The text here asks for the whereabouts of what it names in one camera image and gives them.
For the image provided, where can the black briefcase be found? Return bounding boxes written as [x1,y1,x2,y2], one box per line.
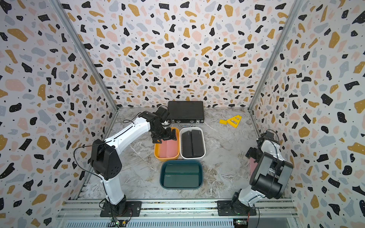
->
[167,101,205,124]

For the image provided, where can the dark grey pencil case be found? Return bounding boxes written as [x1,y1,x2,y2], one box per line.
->
[192,130,204,158]
[182,131,193,158]

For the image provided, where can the yellow storage box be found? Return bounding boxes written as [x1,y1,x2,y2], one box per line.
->
[154,127,180,162]

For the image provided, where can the yellow plastic triangle piece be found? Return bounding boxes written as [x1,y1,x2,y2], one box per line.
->
[219,115,242,128]

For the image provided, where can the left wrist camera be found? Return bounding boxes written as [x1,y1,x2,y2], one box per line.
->
[155,106,169,124]

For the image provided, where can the green pencil case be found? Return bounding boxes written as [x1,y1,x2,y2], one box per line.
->
[163,174,200,189]
[165,163,200,175]

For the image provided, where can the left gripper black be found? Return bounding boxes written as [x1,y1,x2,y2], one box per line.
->
[153,125,178,143]

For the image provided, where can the teal storage box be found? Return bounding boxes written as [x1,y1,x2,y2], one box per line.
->
[160,160,203,190]

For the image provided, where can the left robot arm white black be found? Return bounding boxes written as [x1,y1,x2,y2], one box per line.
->
[89,105,177,216]

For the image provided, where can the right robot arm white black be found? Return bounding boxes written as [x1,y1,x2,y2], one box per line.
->
[230,129,294,215]

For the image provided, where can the white storage box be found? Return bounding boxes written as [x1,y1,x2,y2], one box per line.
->
[180,127,206,160]

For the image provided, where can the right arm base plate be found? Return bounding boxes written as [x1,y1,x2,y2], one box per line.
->
[217,200,257,217]

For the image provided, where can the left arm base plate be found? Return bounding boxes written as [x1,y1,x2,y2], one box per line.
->
[100,200,142,218]

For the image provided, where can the aluminium rail front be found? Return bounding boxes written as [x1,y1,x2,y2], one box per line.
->
[55,199,301,228]

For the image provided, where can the pink pencil case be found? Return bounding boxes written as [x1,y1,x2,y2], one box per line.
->
[249,158,257,176]
[159,140,179,158]

